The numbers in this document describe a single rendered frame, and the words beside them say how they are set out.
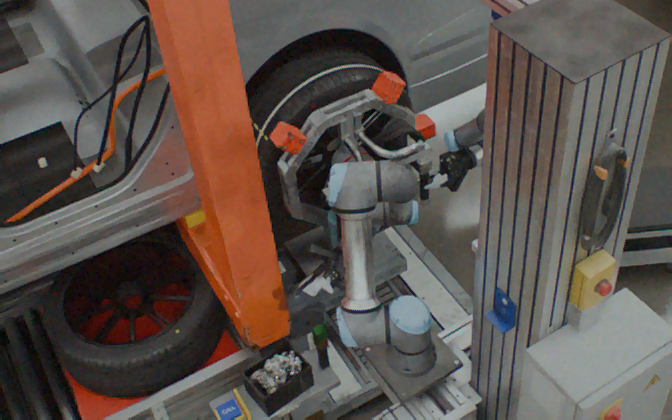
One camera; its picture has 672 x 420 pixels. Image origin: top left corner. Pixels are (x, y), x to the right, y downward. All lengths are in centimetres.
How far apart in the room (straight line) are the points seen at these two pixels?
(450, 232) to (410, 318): 166
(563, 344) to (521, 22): 84
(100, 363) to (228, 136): 116
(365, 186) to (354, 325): 41
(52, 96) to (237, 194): 140
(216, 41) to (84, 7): 184
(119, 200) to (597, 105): 188
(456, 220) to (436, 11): 121
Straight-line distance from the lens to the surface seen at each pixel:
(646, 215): 383
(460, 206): 424
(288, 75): 315
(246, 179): 256
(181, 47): 222
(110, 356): 327
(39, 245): 315
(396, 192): 240
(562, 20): 183
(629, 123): 189
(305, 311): 337
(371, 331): 252
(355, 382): 354
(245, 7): 289
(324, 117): 301
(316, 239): 381
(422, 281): 383
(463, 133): 302
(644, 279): 405
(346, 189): 239
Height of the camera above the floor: 305
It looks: 45 degrees down
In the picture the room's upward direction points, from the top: 6 degrees counter-clockwise
